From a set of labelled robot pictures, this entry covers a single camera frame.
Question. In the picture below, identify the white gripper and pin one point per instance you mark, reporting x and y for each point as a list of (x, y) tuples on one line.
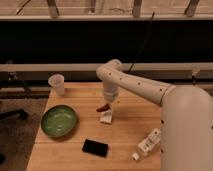
[(110, 93)]

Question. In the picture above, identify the red pepper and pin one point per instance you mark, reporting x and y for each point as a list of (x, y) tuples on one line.
[(103, 108)]

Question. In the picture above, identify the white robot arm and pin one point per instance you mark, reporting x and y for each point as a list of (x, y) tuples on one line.
[(186, 116)]

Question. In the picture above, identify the black smartphone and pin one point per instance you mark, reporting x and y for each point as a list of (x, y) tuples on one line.
[(96, 148)]

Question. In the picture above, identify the green plate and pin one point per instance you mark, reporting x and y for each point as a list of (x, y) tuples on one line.
[(58, 121)]

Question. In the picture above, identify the white plastic bottle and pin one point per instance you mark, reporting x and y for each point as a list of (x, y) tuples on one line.
[(147, 144)]

